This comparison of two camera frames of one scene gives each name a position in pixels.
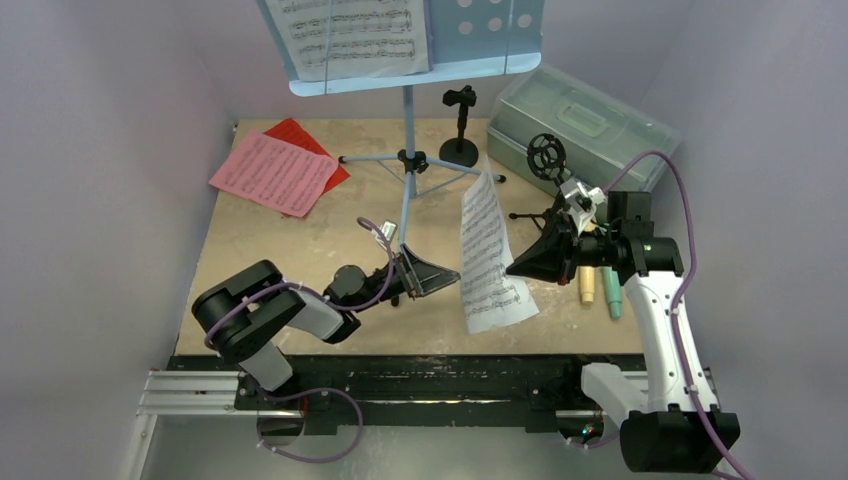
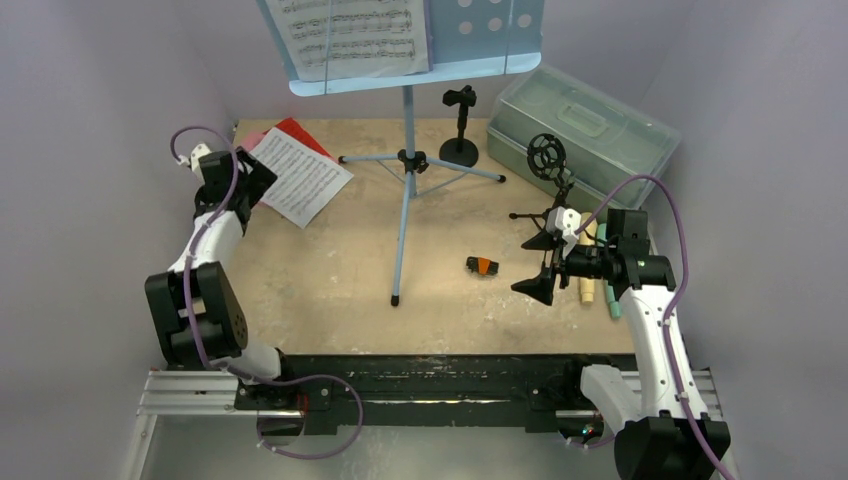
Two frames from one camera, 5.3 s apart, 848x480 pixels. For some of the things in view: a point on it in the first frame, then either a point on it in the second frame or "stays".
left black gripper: x=419 y=276 -> x=258 y=180
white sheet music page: x=493 y=297 -> x=305 y=184
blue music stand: x=465 y=36 stays
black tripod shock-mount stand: x=546 y=158 stays
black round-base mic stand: x=460 y=150 stays
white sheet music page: x=369 y=38 stays
